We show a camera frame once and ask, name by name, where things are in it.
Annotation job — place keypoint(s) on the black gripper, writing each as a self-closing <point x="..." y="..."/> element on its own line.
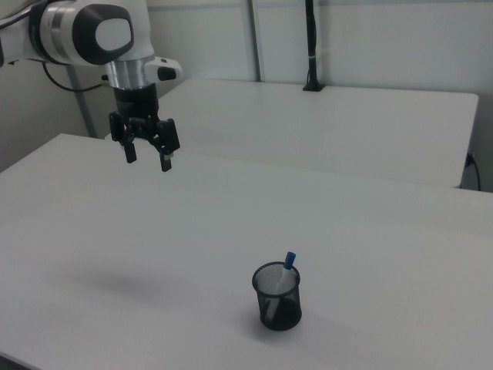
<point x="136" y="102"/>

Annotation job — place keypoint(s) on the white marker with blue cap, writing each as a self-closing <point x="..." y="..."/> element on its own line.
<point x="289" y="260"/>

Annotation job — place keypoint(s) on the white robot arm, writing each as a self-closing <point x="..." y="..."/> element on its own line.
<point x="65" y="31"/>

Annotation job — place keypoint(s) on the white table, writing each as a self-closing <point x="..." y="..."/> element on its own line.
<point x="327" y="127"/>

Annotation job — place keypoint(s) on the black clamped pole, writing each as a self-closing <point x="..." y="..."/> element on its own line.
<point x="311" y="42"/>

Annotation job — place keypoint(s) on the black mesh pen cup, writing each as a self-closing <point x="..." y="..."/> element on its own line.
<point x="283" y="314"/>

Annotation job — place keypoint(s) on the grey slanted partition post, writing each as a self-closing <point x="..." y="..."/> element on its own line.
<point x="82" y="102"/>

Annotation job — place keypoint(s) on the grey vertical partition post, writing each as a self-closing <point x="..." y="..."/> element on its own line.
<point x="254" y="38"/>

